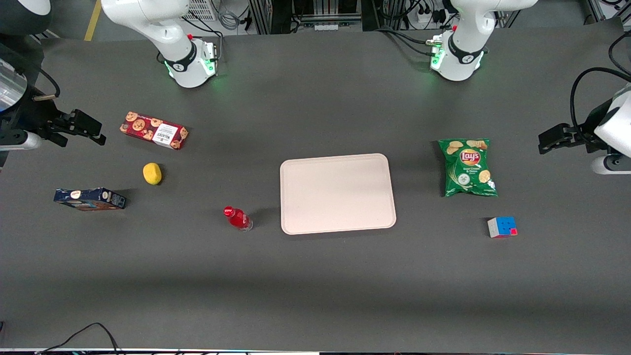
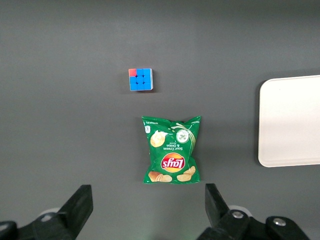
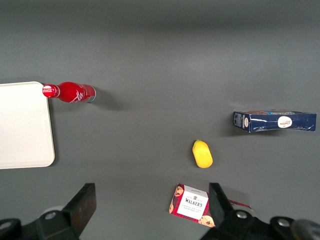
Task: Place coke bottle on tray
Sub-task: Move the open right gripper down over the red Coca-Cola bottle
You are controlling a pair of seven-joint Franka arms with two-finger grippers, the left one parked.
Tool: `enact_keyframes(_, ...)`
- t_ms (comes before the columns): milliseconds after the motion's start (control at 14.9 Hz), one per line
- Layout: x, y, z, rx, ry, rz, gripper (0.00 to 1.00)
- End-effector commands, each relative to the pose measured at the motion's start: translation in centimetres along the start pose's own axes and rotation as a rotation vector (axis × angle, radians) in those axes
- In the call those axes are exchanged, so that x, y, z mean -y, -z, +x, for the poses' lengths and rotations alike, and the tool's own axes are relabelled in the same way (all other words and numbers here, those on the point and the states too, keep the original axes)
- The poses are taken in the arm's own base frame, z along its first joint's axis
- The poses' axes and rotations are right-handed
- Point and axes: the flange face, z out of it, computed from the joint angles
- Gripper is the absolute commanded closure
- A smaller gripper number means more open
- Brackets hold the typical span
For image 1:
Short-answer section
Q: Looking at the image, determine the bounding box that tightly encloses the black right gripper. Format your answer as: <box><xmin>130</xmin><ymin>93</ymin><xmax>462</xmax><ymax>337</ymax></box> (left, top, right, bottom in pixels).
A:
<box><xmin>31</xmin><ymin>114</ymin><xmax>107</xmax><ymax>148</ymax></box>

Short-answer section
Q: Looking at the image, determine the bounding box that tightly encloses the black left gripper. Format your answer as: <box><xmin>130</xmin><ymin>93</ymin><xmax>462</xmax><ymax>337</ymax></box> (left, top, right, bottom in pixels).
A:
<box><xmin>538</xmin><ymin>127</ymin><xmax>599</xmax><ymax>155</ymax></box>

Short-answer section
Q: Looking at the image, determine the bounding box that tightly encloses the red coke bottle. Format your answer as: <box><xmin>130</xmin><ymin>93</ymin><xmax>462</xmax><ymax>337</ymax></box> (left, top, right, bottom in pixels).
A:
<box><xmin>223</xmin><ymin>206</ymin><xmax>253</xmax><ymax>232</ymax></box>

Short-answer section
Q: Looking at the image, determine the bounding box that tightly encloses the beige plastic tray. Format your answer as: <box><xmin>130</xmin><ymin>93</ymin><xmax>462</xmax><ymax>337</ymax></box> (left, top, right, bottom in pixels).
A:
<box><xmin>280</xmin><ymin>153</ymin><xmax>397</xmax><ymax>235</ymax></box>

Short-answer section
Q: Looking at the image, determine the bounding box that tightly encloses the dark blue snack box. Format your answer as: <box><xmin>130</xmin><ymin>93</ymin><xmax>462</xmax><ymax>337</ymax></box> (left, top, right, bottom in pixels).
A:
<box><xmin>53</xmin><ymin>187</ymin><xmax>127</xmax><ymax>212</ymax></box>

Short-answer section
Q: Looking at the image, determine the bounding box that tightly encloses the red cookie box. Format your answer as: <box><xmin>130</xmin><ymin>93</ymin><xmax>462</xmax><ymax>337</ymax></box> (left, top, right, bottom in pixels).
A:
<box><xmin>119</xmin><ymin>111</ymin><xmax>189</xmax><ymax>150</ymax></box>

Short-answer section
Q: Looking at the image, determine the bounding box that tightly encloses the yellow lemon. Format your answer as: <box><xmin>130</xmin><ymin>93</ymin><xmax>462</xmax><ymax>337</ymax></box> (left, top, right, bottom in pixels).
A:
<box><xmin>142</xmin><ymin>162</ymin><xmax>163</xmax><ymax>186</ymax></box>

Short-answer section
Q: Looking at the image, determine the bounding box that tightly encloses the green Lays chips bag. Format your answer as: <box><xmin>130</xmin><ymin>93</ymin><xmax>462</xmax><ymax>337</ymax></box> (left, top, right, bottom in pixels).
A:
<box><xmin>438</xmin><ymin>138</ymin><xmax>498</xmax><ymax>198</ymax></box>

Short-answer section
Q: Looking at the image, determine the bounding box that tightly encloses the Rubiks cube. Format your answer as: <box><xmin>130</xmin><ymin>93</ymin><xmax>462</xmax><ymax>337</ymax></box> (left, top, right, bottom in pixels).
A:
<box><xmin>487</xmin><ymin>216</ymin><xmax>518</xmax><ymax>239</ymax></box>

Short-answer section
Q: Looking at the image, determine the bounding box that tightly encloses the yellow floor tape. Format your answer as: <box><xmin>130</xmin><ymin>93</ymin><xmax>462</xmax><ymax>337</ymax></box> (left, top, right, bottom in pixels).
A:
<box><xmin>84</xmin><ymin>0</ymin><xmax>102</xmax><ymax>41</ymax></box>

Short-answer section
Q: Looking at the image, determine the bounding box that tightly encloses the white vented box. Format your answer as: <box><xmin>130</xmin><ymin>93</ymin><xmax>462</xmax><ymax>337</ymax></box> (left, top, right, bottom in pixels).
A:
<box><xmin>183</xmin><ymin>0</ymin><xmax>220</xmax><ymax>22</ymax></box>

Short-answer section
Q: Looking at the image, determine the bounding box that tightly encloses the white power strip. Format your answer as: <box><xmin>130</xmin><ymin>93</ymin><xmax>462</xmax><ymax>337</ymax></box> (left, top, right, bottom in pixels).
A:
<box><xmin>417</xmin><ymin>4</ymin><xmax>447</xmax><ymax>25</ymax></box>

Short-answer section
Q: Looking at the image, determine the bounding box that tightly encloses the black equipment rack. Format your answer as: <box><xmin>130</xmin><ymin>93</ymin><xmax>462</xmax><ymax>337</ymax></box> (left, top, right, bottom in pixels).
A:
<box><xmin>249</xmin><ymin>0</ymin><xmax>363</xmax><ymax>35</ymax></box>

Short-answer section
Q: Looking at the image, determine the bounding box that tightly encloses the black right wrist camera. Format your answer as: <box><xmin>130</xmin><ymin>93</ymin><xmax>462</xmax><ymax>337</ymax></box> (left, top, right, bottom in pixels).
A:
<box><xmin>72</xmin><ymin>110</ymin><xmax>103</xmax><ymax>135</ymax></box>

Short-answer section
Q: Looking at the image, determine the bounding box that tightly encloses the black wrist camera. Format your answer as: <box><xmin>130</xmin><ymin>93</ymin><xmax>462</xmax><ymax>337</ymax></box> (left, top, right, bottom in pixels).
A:
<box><xmin>538</xmin><ymin>123</ymin><xmax>567</xmax><ymax>145</ymax></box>
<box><xmin>72</xmin><ymin>110</ymin><xmax>103</xmax><ymax>135</ymax></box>

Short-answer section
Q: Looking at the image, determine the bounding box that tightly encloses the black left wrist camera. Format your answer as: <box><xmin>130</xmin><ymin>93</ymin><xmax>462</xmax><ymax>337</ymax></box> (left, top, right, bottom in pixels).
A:
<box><xmin>538</xmin><ymin>123</ymin><xmax>567</xmax><ymax>145</ymax></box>

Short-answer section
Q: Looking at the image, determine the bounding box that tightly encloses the black left arm looped cable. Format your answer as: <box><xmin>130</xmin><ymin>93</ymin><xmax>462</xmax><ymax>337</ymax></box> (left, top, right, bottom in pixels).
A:
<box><xmin>570</xmin><ymin>67</ymin><xmax>631</xmax><ymax>141</ymax></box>

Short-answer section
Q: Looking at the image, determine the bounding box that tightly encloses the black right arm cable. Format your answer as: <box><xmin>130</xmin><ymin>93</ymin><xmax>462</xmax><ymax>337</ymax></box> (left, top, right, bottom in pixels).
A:
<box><xmin>30</xmin><ymin>68</ymin><xmax>61</xmax><ymax>102</ymax></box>

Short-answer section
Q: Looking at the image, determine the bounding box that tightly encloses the black cable over table edge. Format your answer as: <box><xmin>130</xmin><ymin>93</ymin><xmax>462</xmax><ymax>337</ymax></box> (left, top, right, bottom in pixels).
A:
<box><xmin>608</xmin><ymin>31</ymin><xmax>631</xmax><ymax>75</ymax></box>

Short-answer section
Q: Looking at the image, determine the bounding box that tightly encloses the black cable at table edge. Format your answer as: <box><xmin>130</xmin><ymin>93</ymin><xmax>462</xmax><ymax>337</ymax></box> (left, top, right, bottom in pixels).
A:
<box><xmin>35</xmin><ymin>322</ymin><xmax>123</xmax><ymax>355</ymax></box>

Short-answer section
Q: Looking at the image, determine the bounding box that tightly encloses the black left base cable bundle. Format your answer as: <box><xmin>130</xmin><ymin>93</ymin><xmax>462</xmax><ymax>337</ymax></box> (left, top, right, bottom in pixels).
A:
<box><xmin>377</xmin><ymin>27</ymin><xmax>439</xmax><ymax>58</ymax></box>

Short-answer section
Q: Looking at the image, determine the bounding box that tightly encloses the grey coiled cable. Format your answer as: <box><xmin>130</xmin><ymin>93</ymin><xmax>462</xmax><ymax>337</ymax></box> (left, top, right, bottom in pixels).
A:
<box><xmin>217</xmin><ymin>7</ymin><xmax>243</xmax><ymax>32</ymax></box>

